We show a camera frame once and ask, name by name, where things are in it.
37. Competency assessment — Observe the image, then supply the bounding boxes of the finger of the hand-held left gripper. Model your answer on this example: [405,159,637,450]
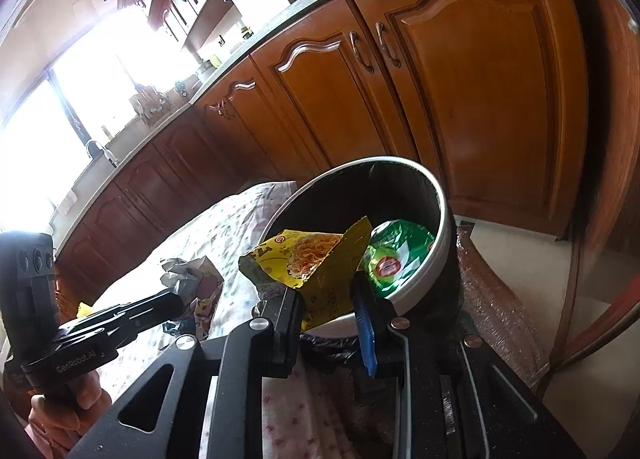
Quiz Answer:
[97,287,187,341]

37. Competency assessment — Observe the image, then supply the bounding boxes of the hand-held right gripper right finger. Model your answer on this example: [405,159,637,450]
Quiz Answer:
[350,271,586,459]

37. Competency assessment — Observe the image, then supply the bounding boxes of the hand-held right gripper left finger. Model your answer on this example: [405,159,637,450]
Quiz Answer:
[67,289,306,459]

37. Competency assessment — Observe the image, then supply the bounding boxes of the silver wrapper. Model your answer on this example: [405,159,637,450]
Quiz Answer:
[160,256,211,307]

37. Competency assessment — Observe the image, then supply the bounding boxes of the yellow noodle packet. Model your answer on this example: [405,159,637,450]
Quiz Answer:
[238,216,373,332]

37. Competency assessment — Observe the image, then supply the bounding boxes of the white trash bin black bag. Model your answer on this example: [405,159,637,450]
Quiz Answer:
[259,155,473,370]

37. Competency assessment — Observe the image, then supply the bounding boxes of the green plastic wrapper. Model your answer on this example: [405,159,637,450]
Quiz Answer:
[360,220,436,297]

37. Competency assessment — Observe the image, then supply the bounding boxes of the person's left hand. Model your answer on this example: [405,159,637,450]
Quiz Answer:
[27,371,113,450]

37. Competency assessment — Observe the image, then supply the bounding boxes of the yellow cartoon wrapper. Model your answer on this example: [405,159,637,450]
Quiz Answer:
[192,269,226,340]

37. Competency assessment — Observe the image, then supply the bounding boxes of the white printed tablecloth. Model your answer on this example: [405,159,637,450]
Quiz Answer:
[0,180,401,459]

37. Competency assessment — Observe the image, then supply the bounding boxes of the bubble-wrapped wooden furniture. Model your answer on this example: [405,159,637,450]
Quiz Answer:
[452,0,640,400]

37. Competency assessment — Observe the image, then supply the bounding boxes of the kitchen faucet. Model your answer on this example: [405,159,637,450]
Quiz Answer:
[85,139,119,168]

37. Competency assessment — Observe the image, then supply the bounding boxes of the kitchen window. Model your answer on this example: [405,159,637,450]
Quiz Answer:
[0,14,201,235]

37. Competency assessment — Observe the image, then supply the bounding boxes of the wooden knife block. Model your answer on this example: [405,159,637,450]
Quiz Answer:
[131,84,173,127]

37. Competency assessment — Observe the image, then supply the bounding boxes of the wooden kitchen base cabinet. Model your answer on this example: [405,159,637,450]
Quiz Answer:
[52,0,588,307]

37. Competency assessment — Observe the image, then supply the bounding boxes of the white kitchen countertop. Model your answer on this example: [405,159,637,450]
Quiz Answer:
[47,0,566,260]

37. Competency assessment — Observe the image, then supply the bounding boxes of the metal cabinet handle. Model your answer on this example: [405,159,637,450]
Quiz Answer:
[375,22,402,67]
[349,32,375,74]

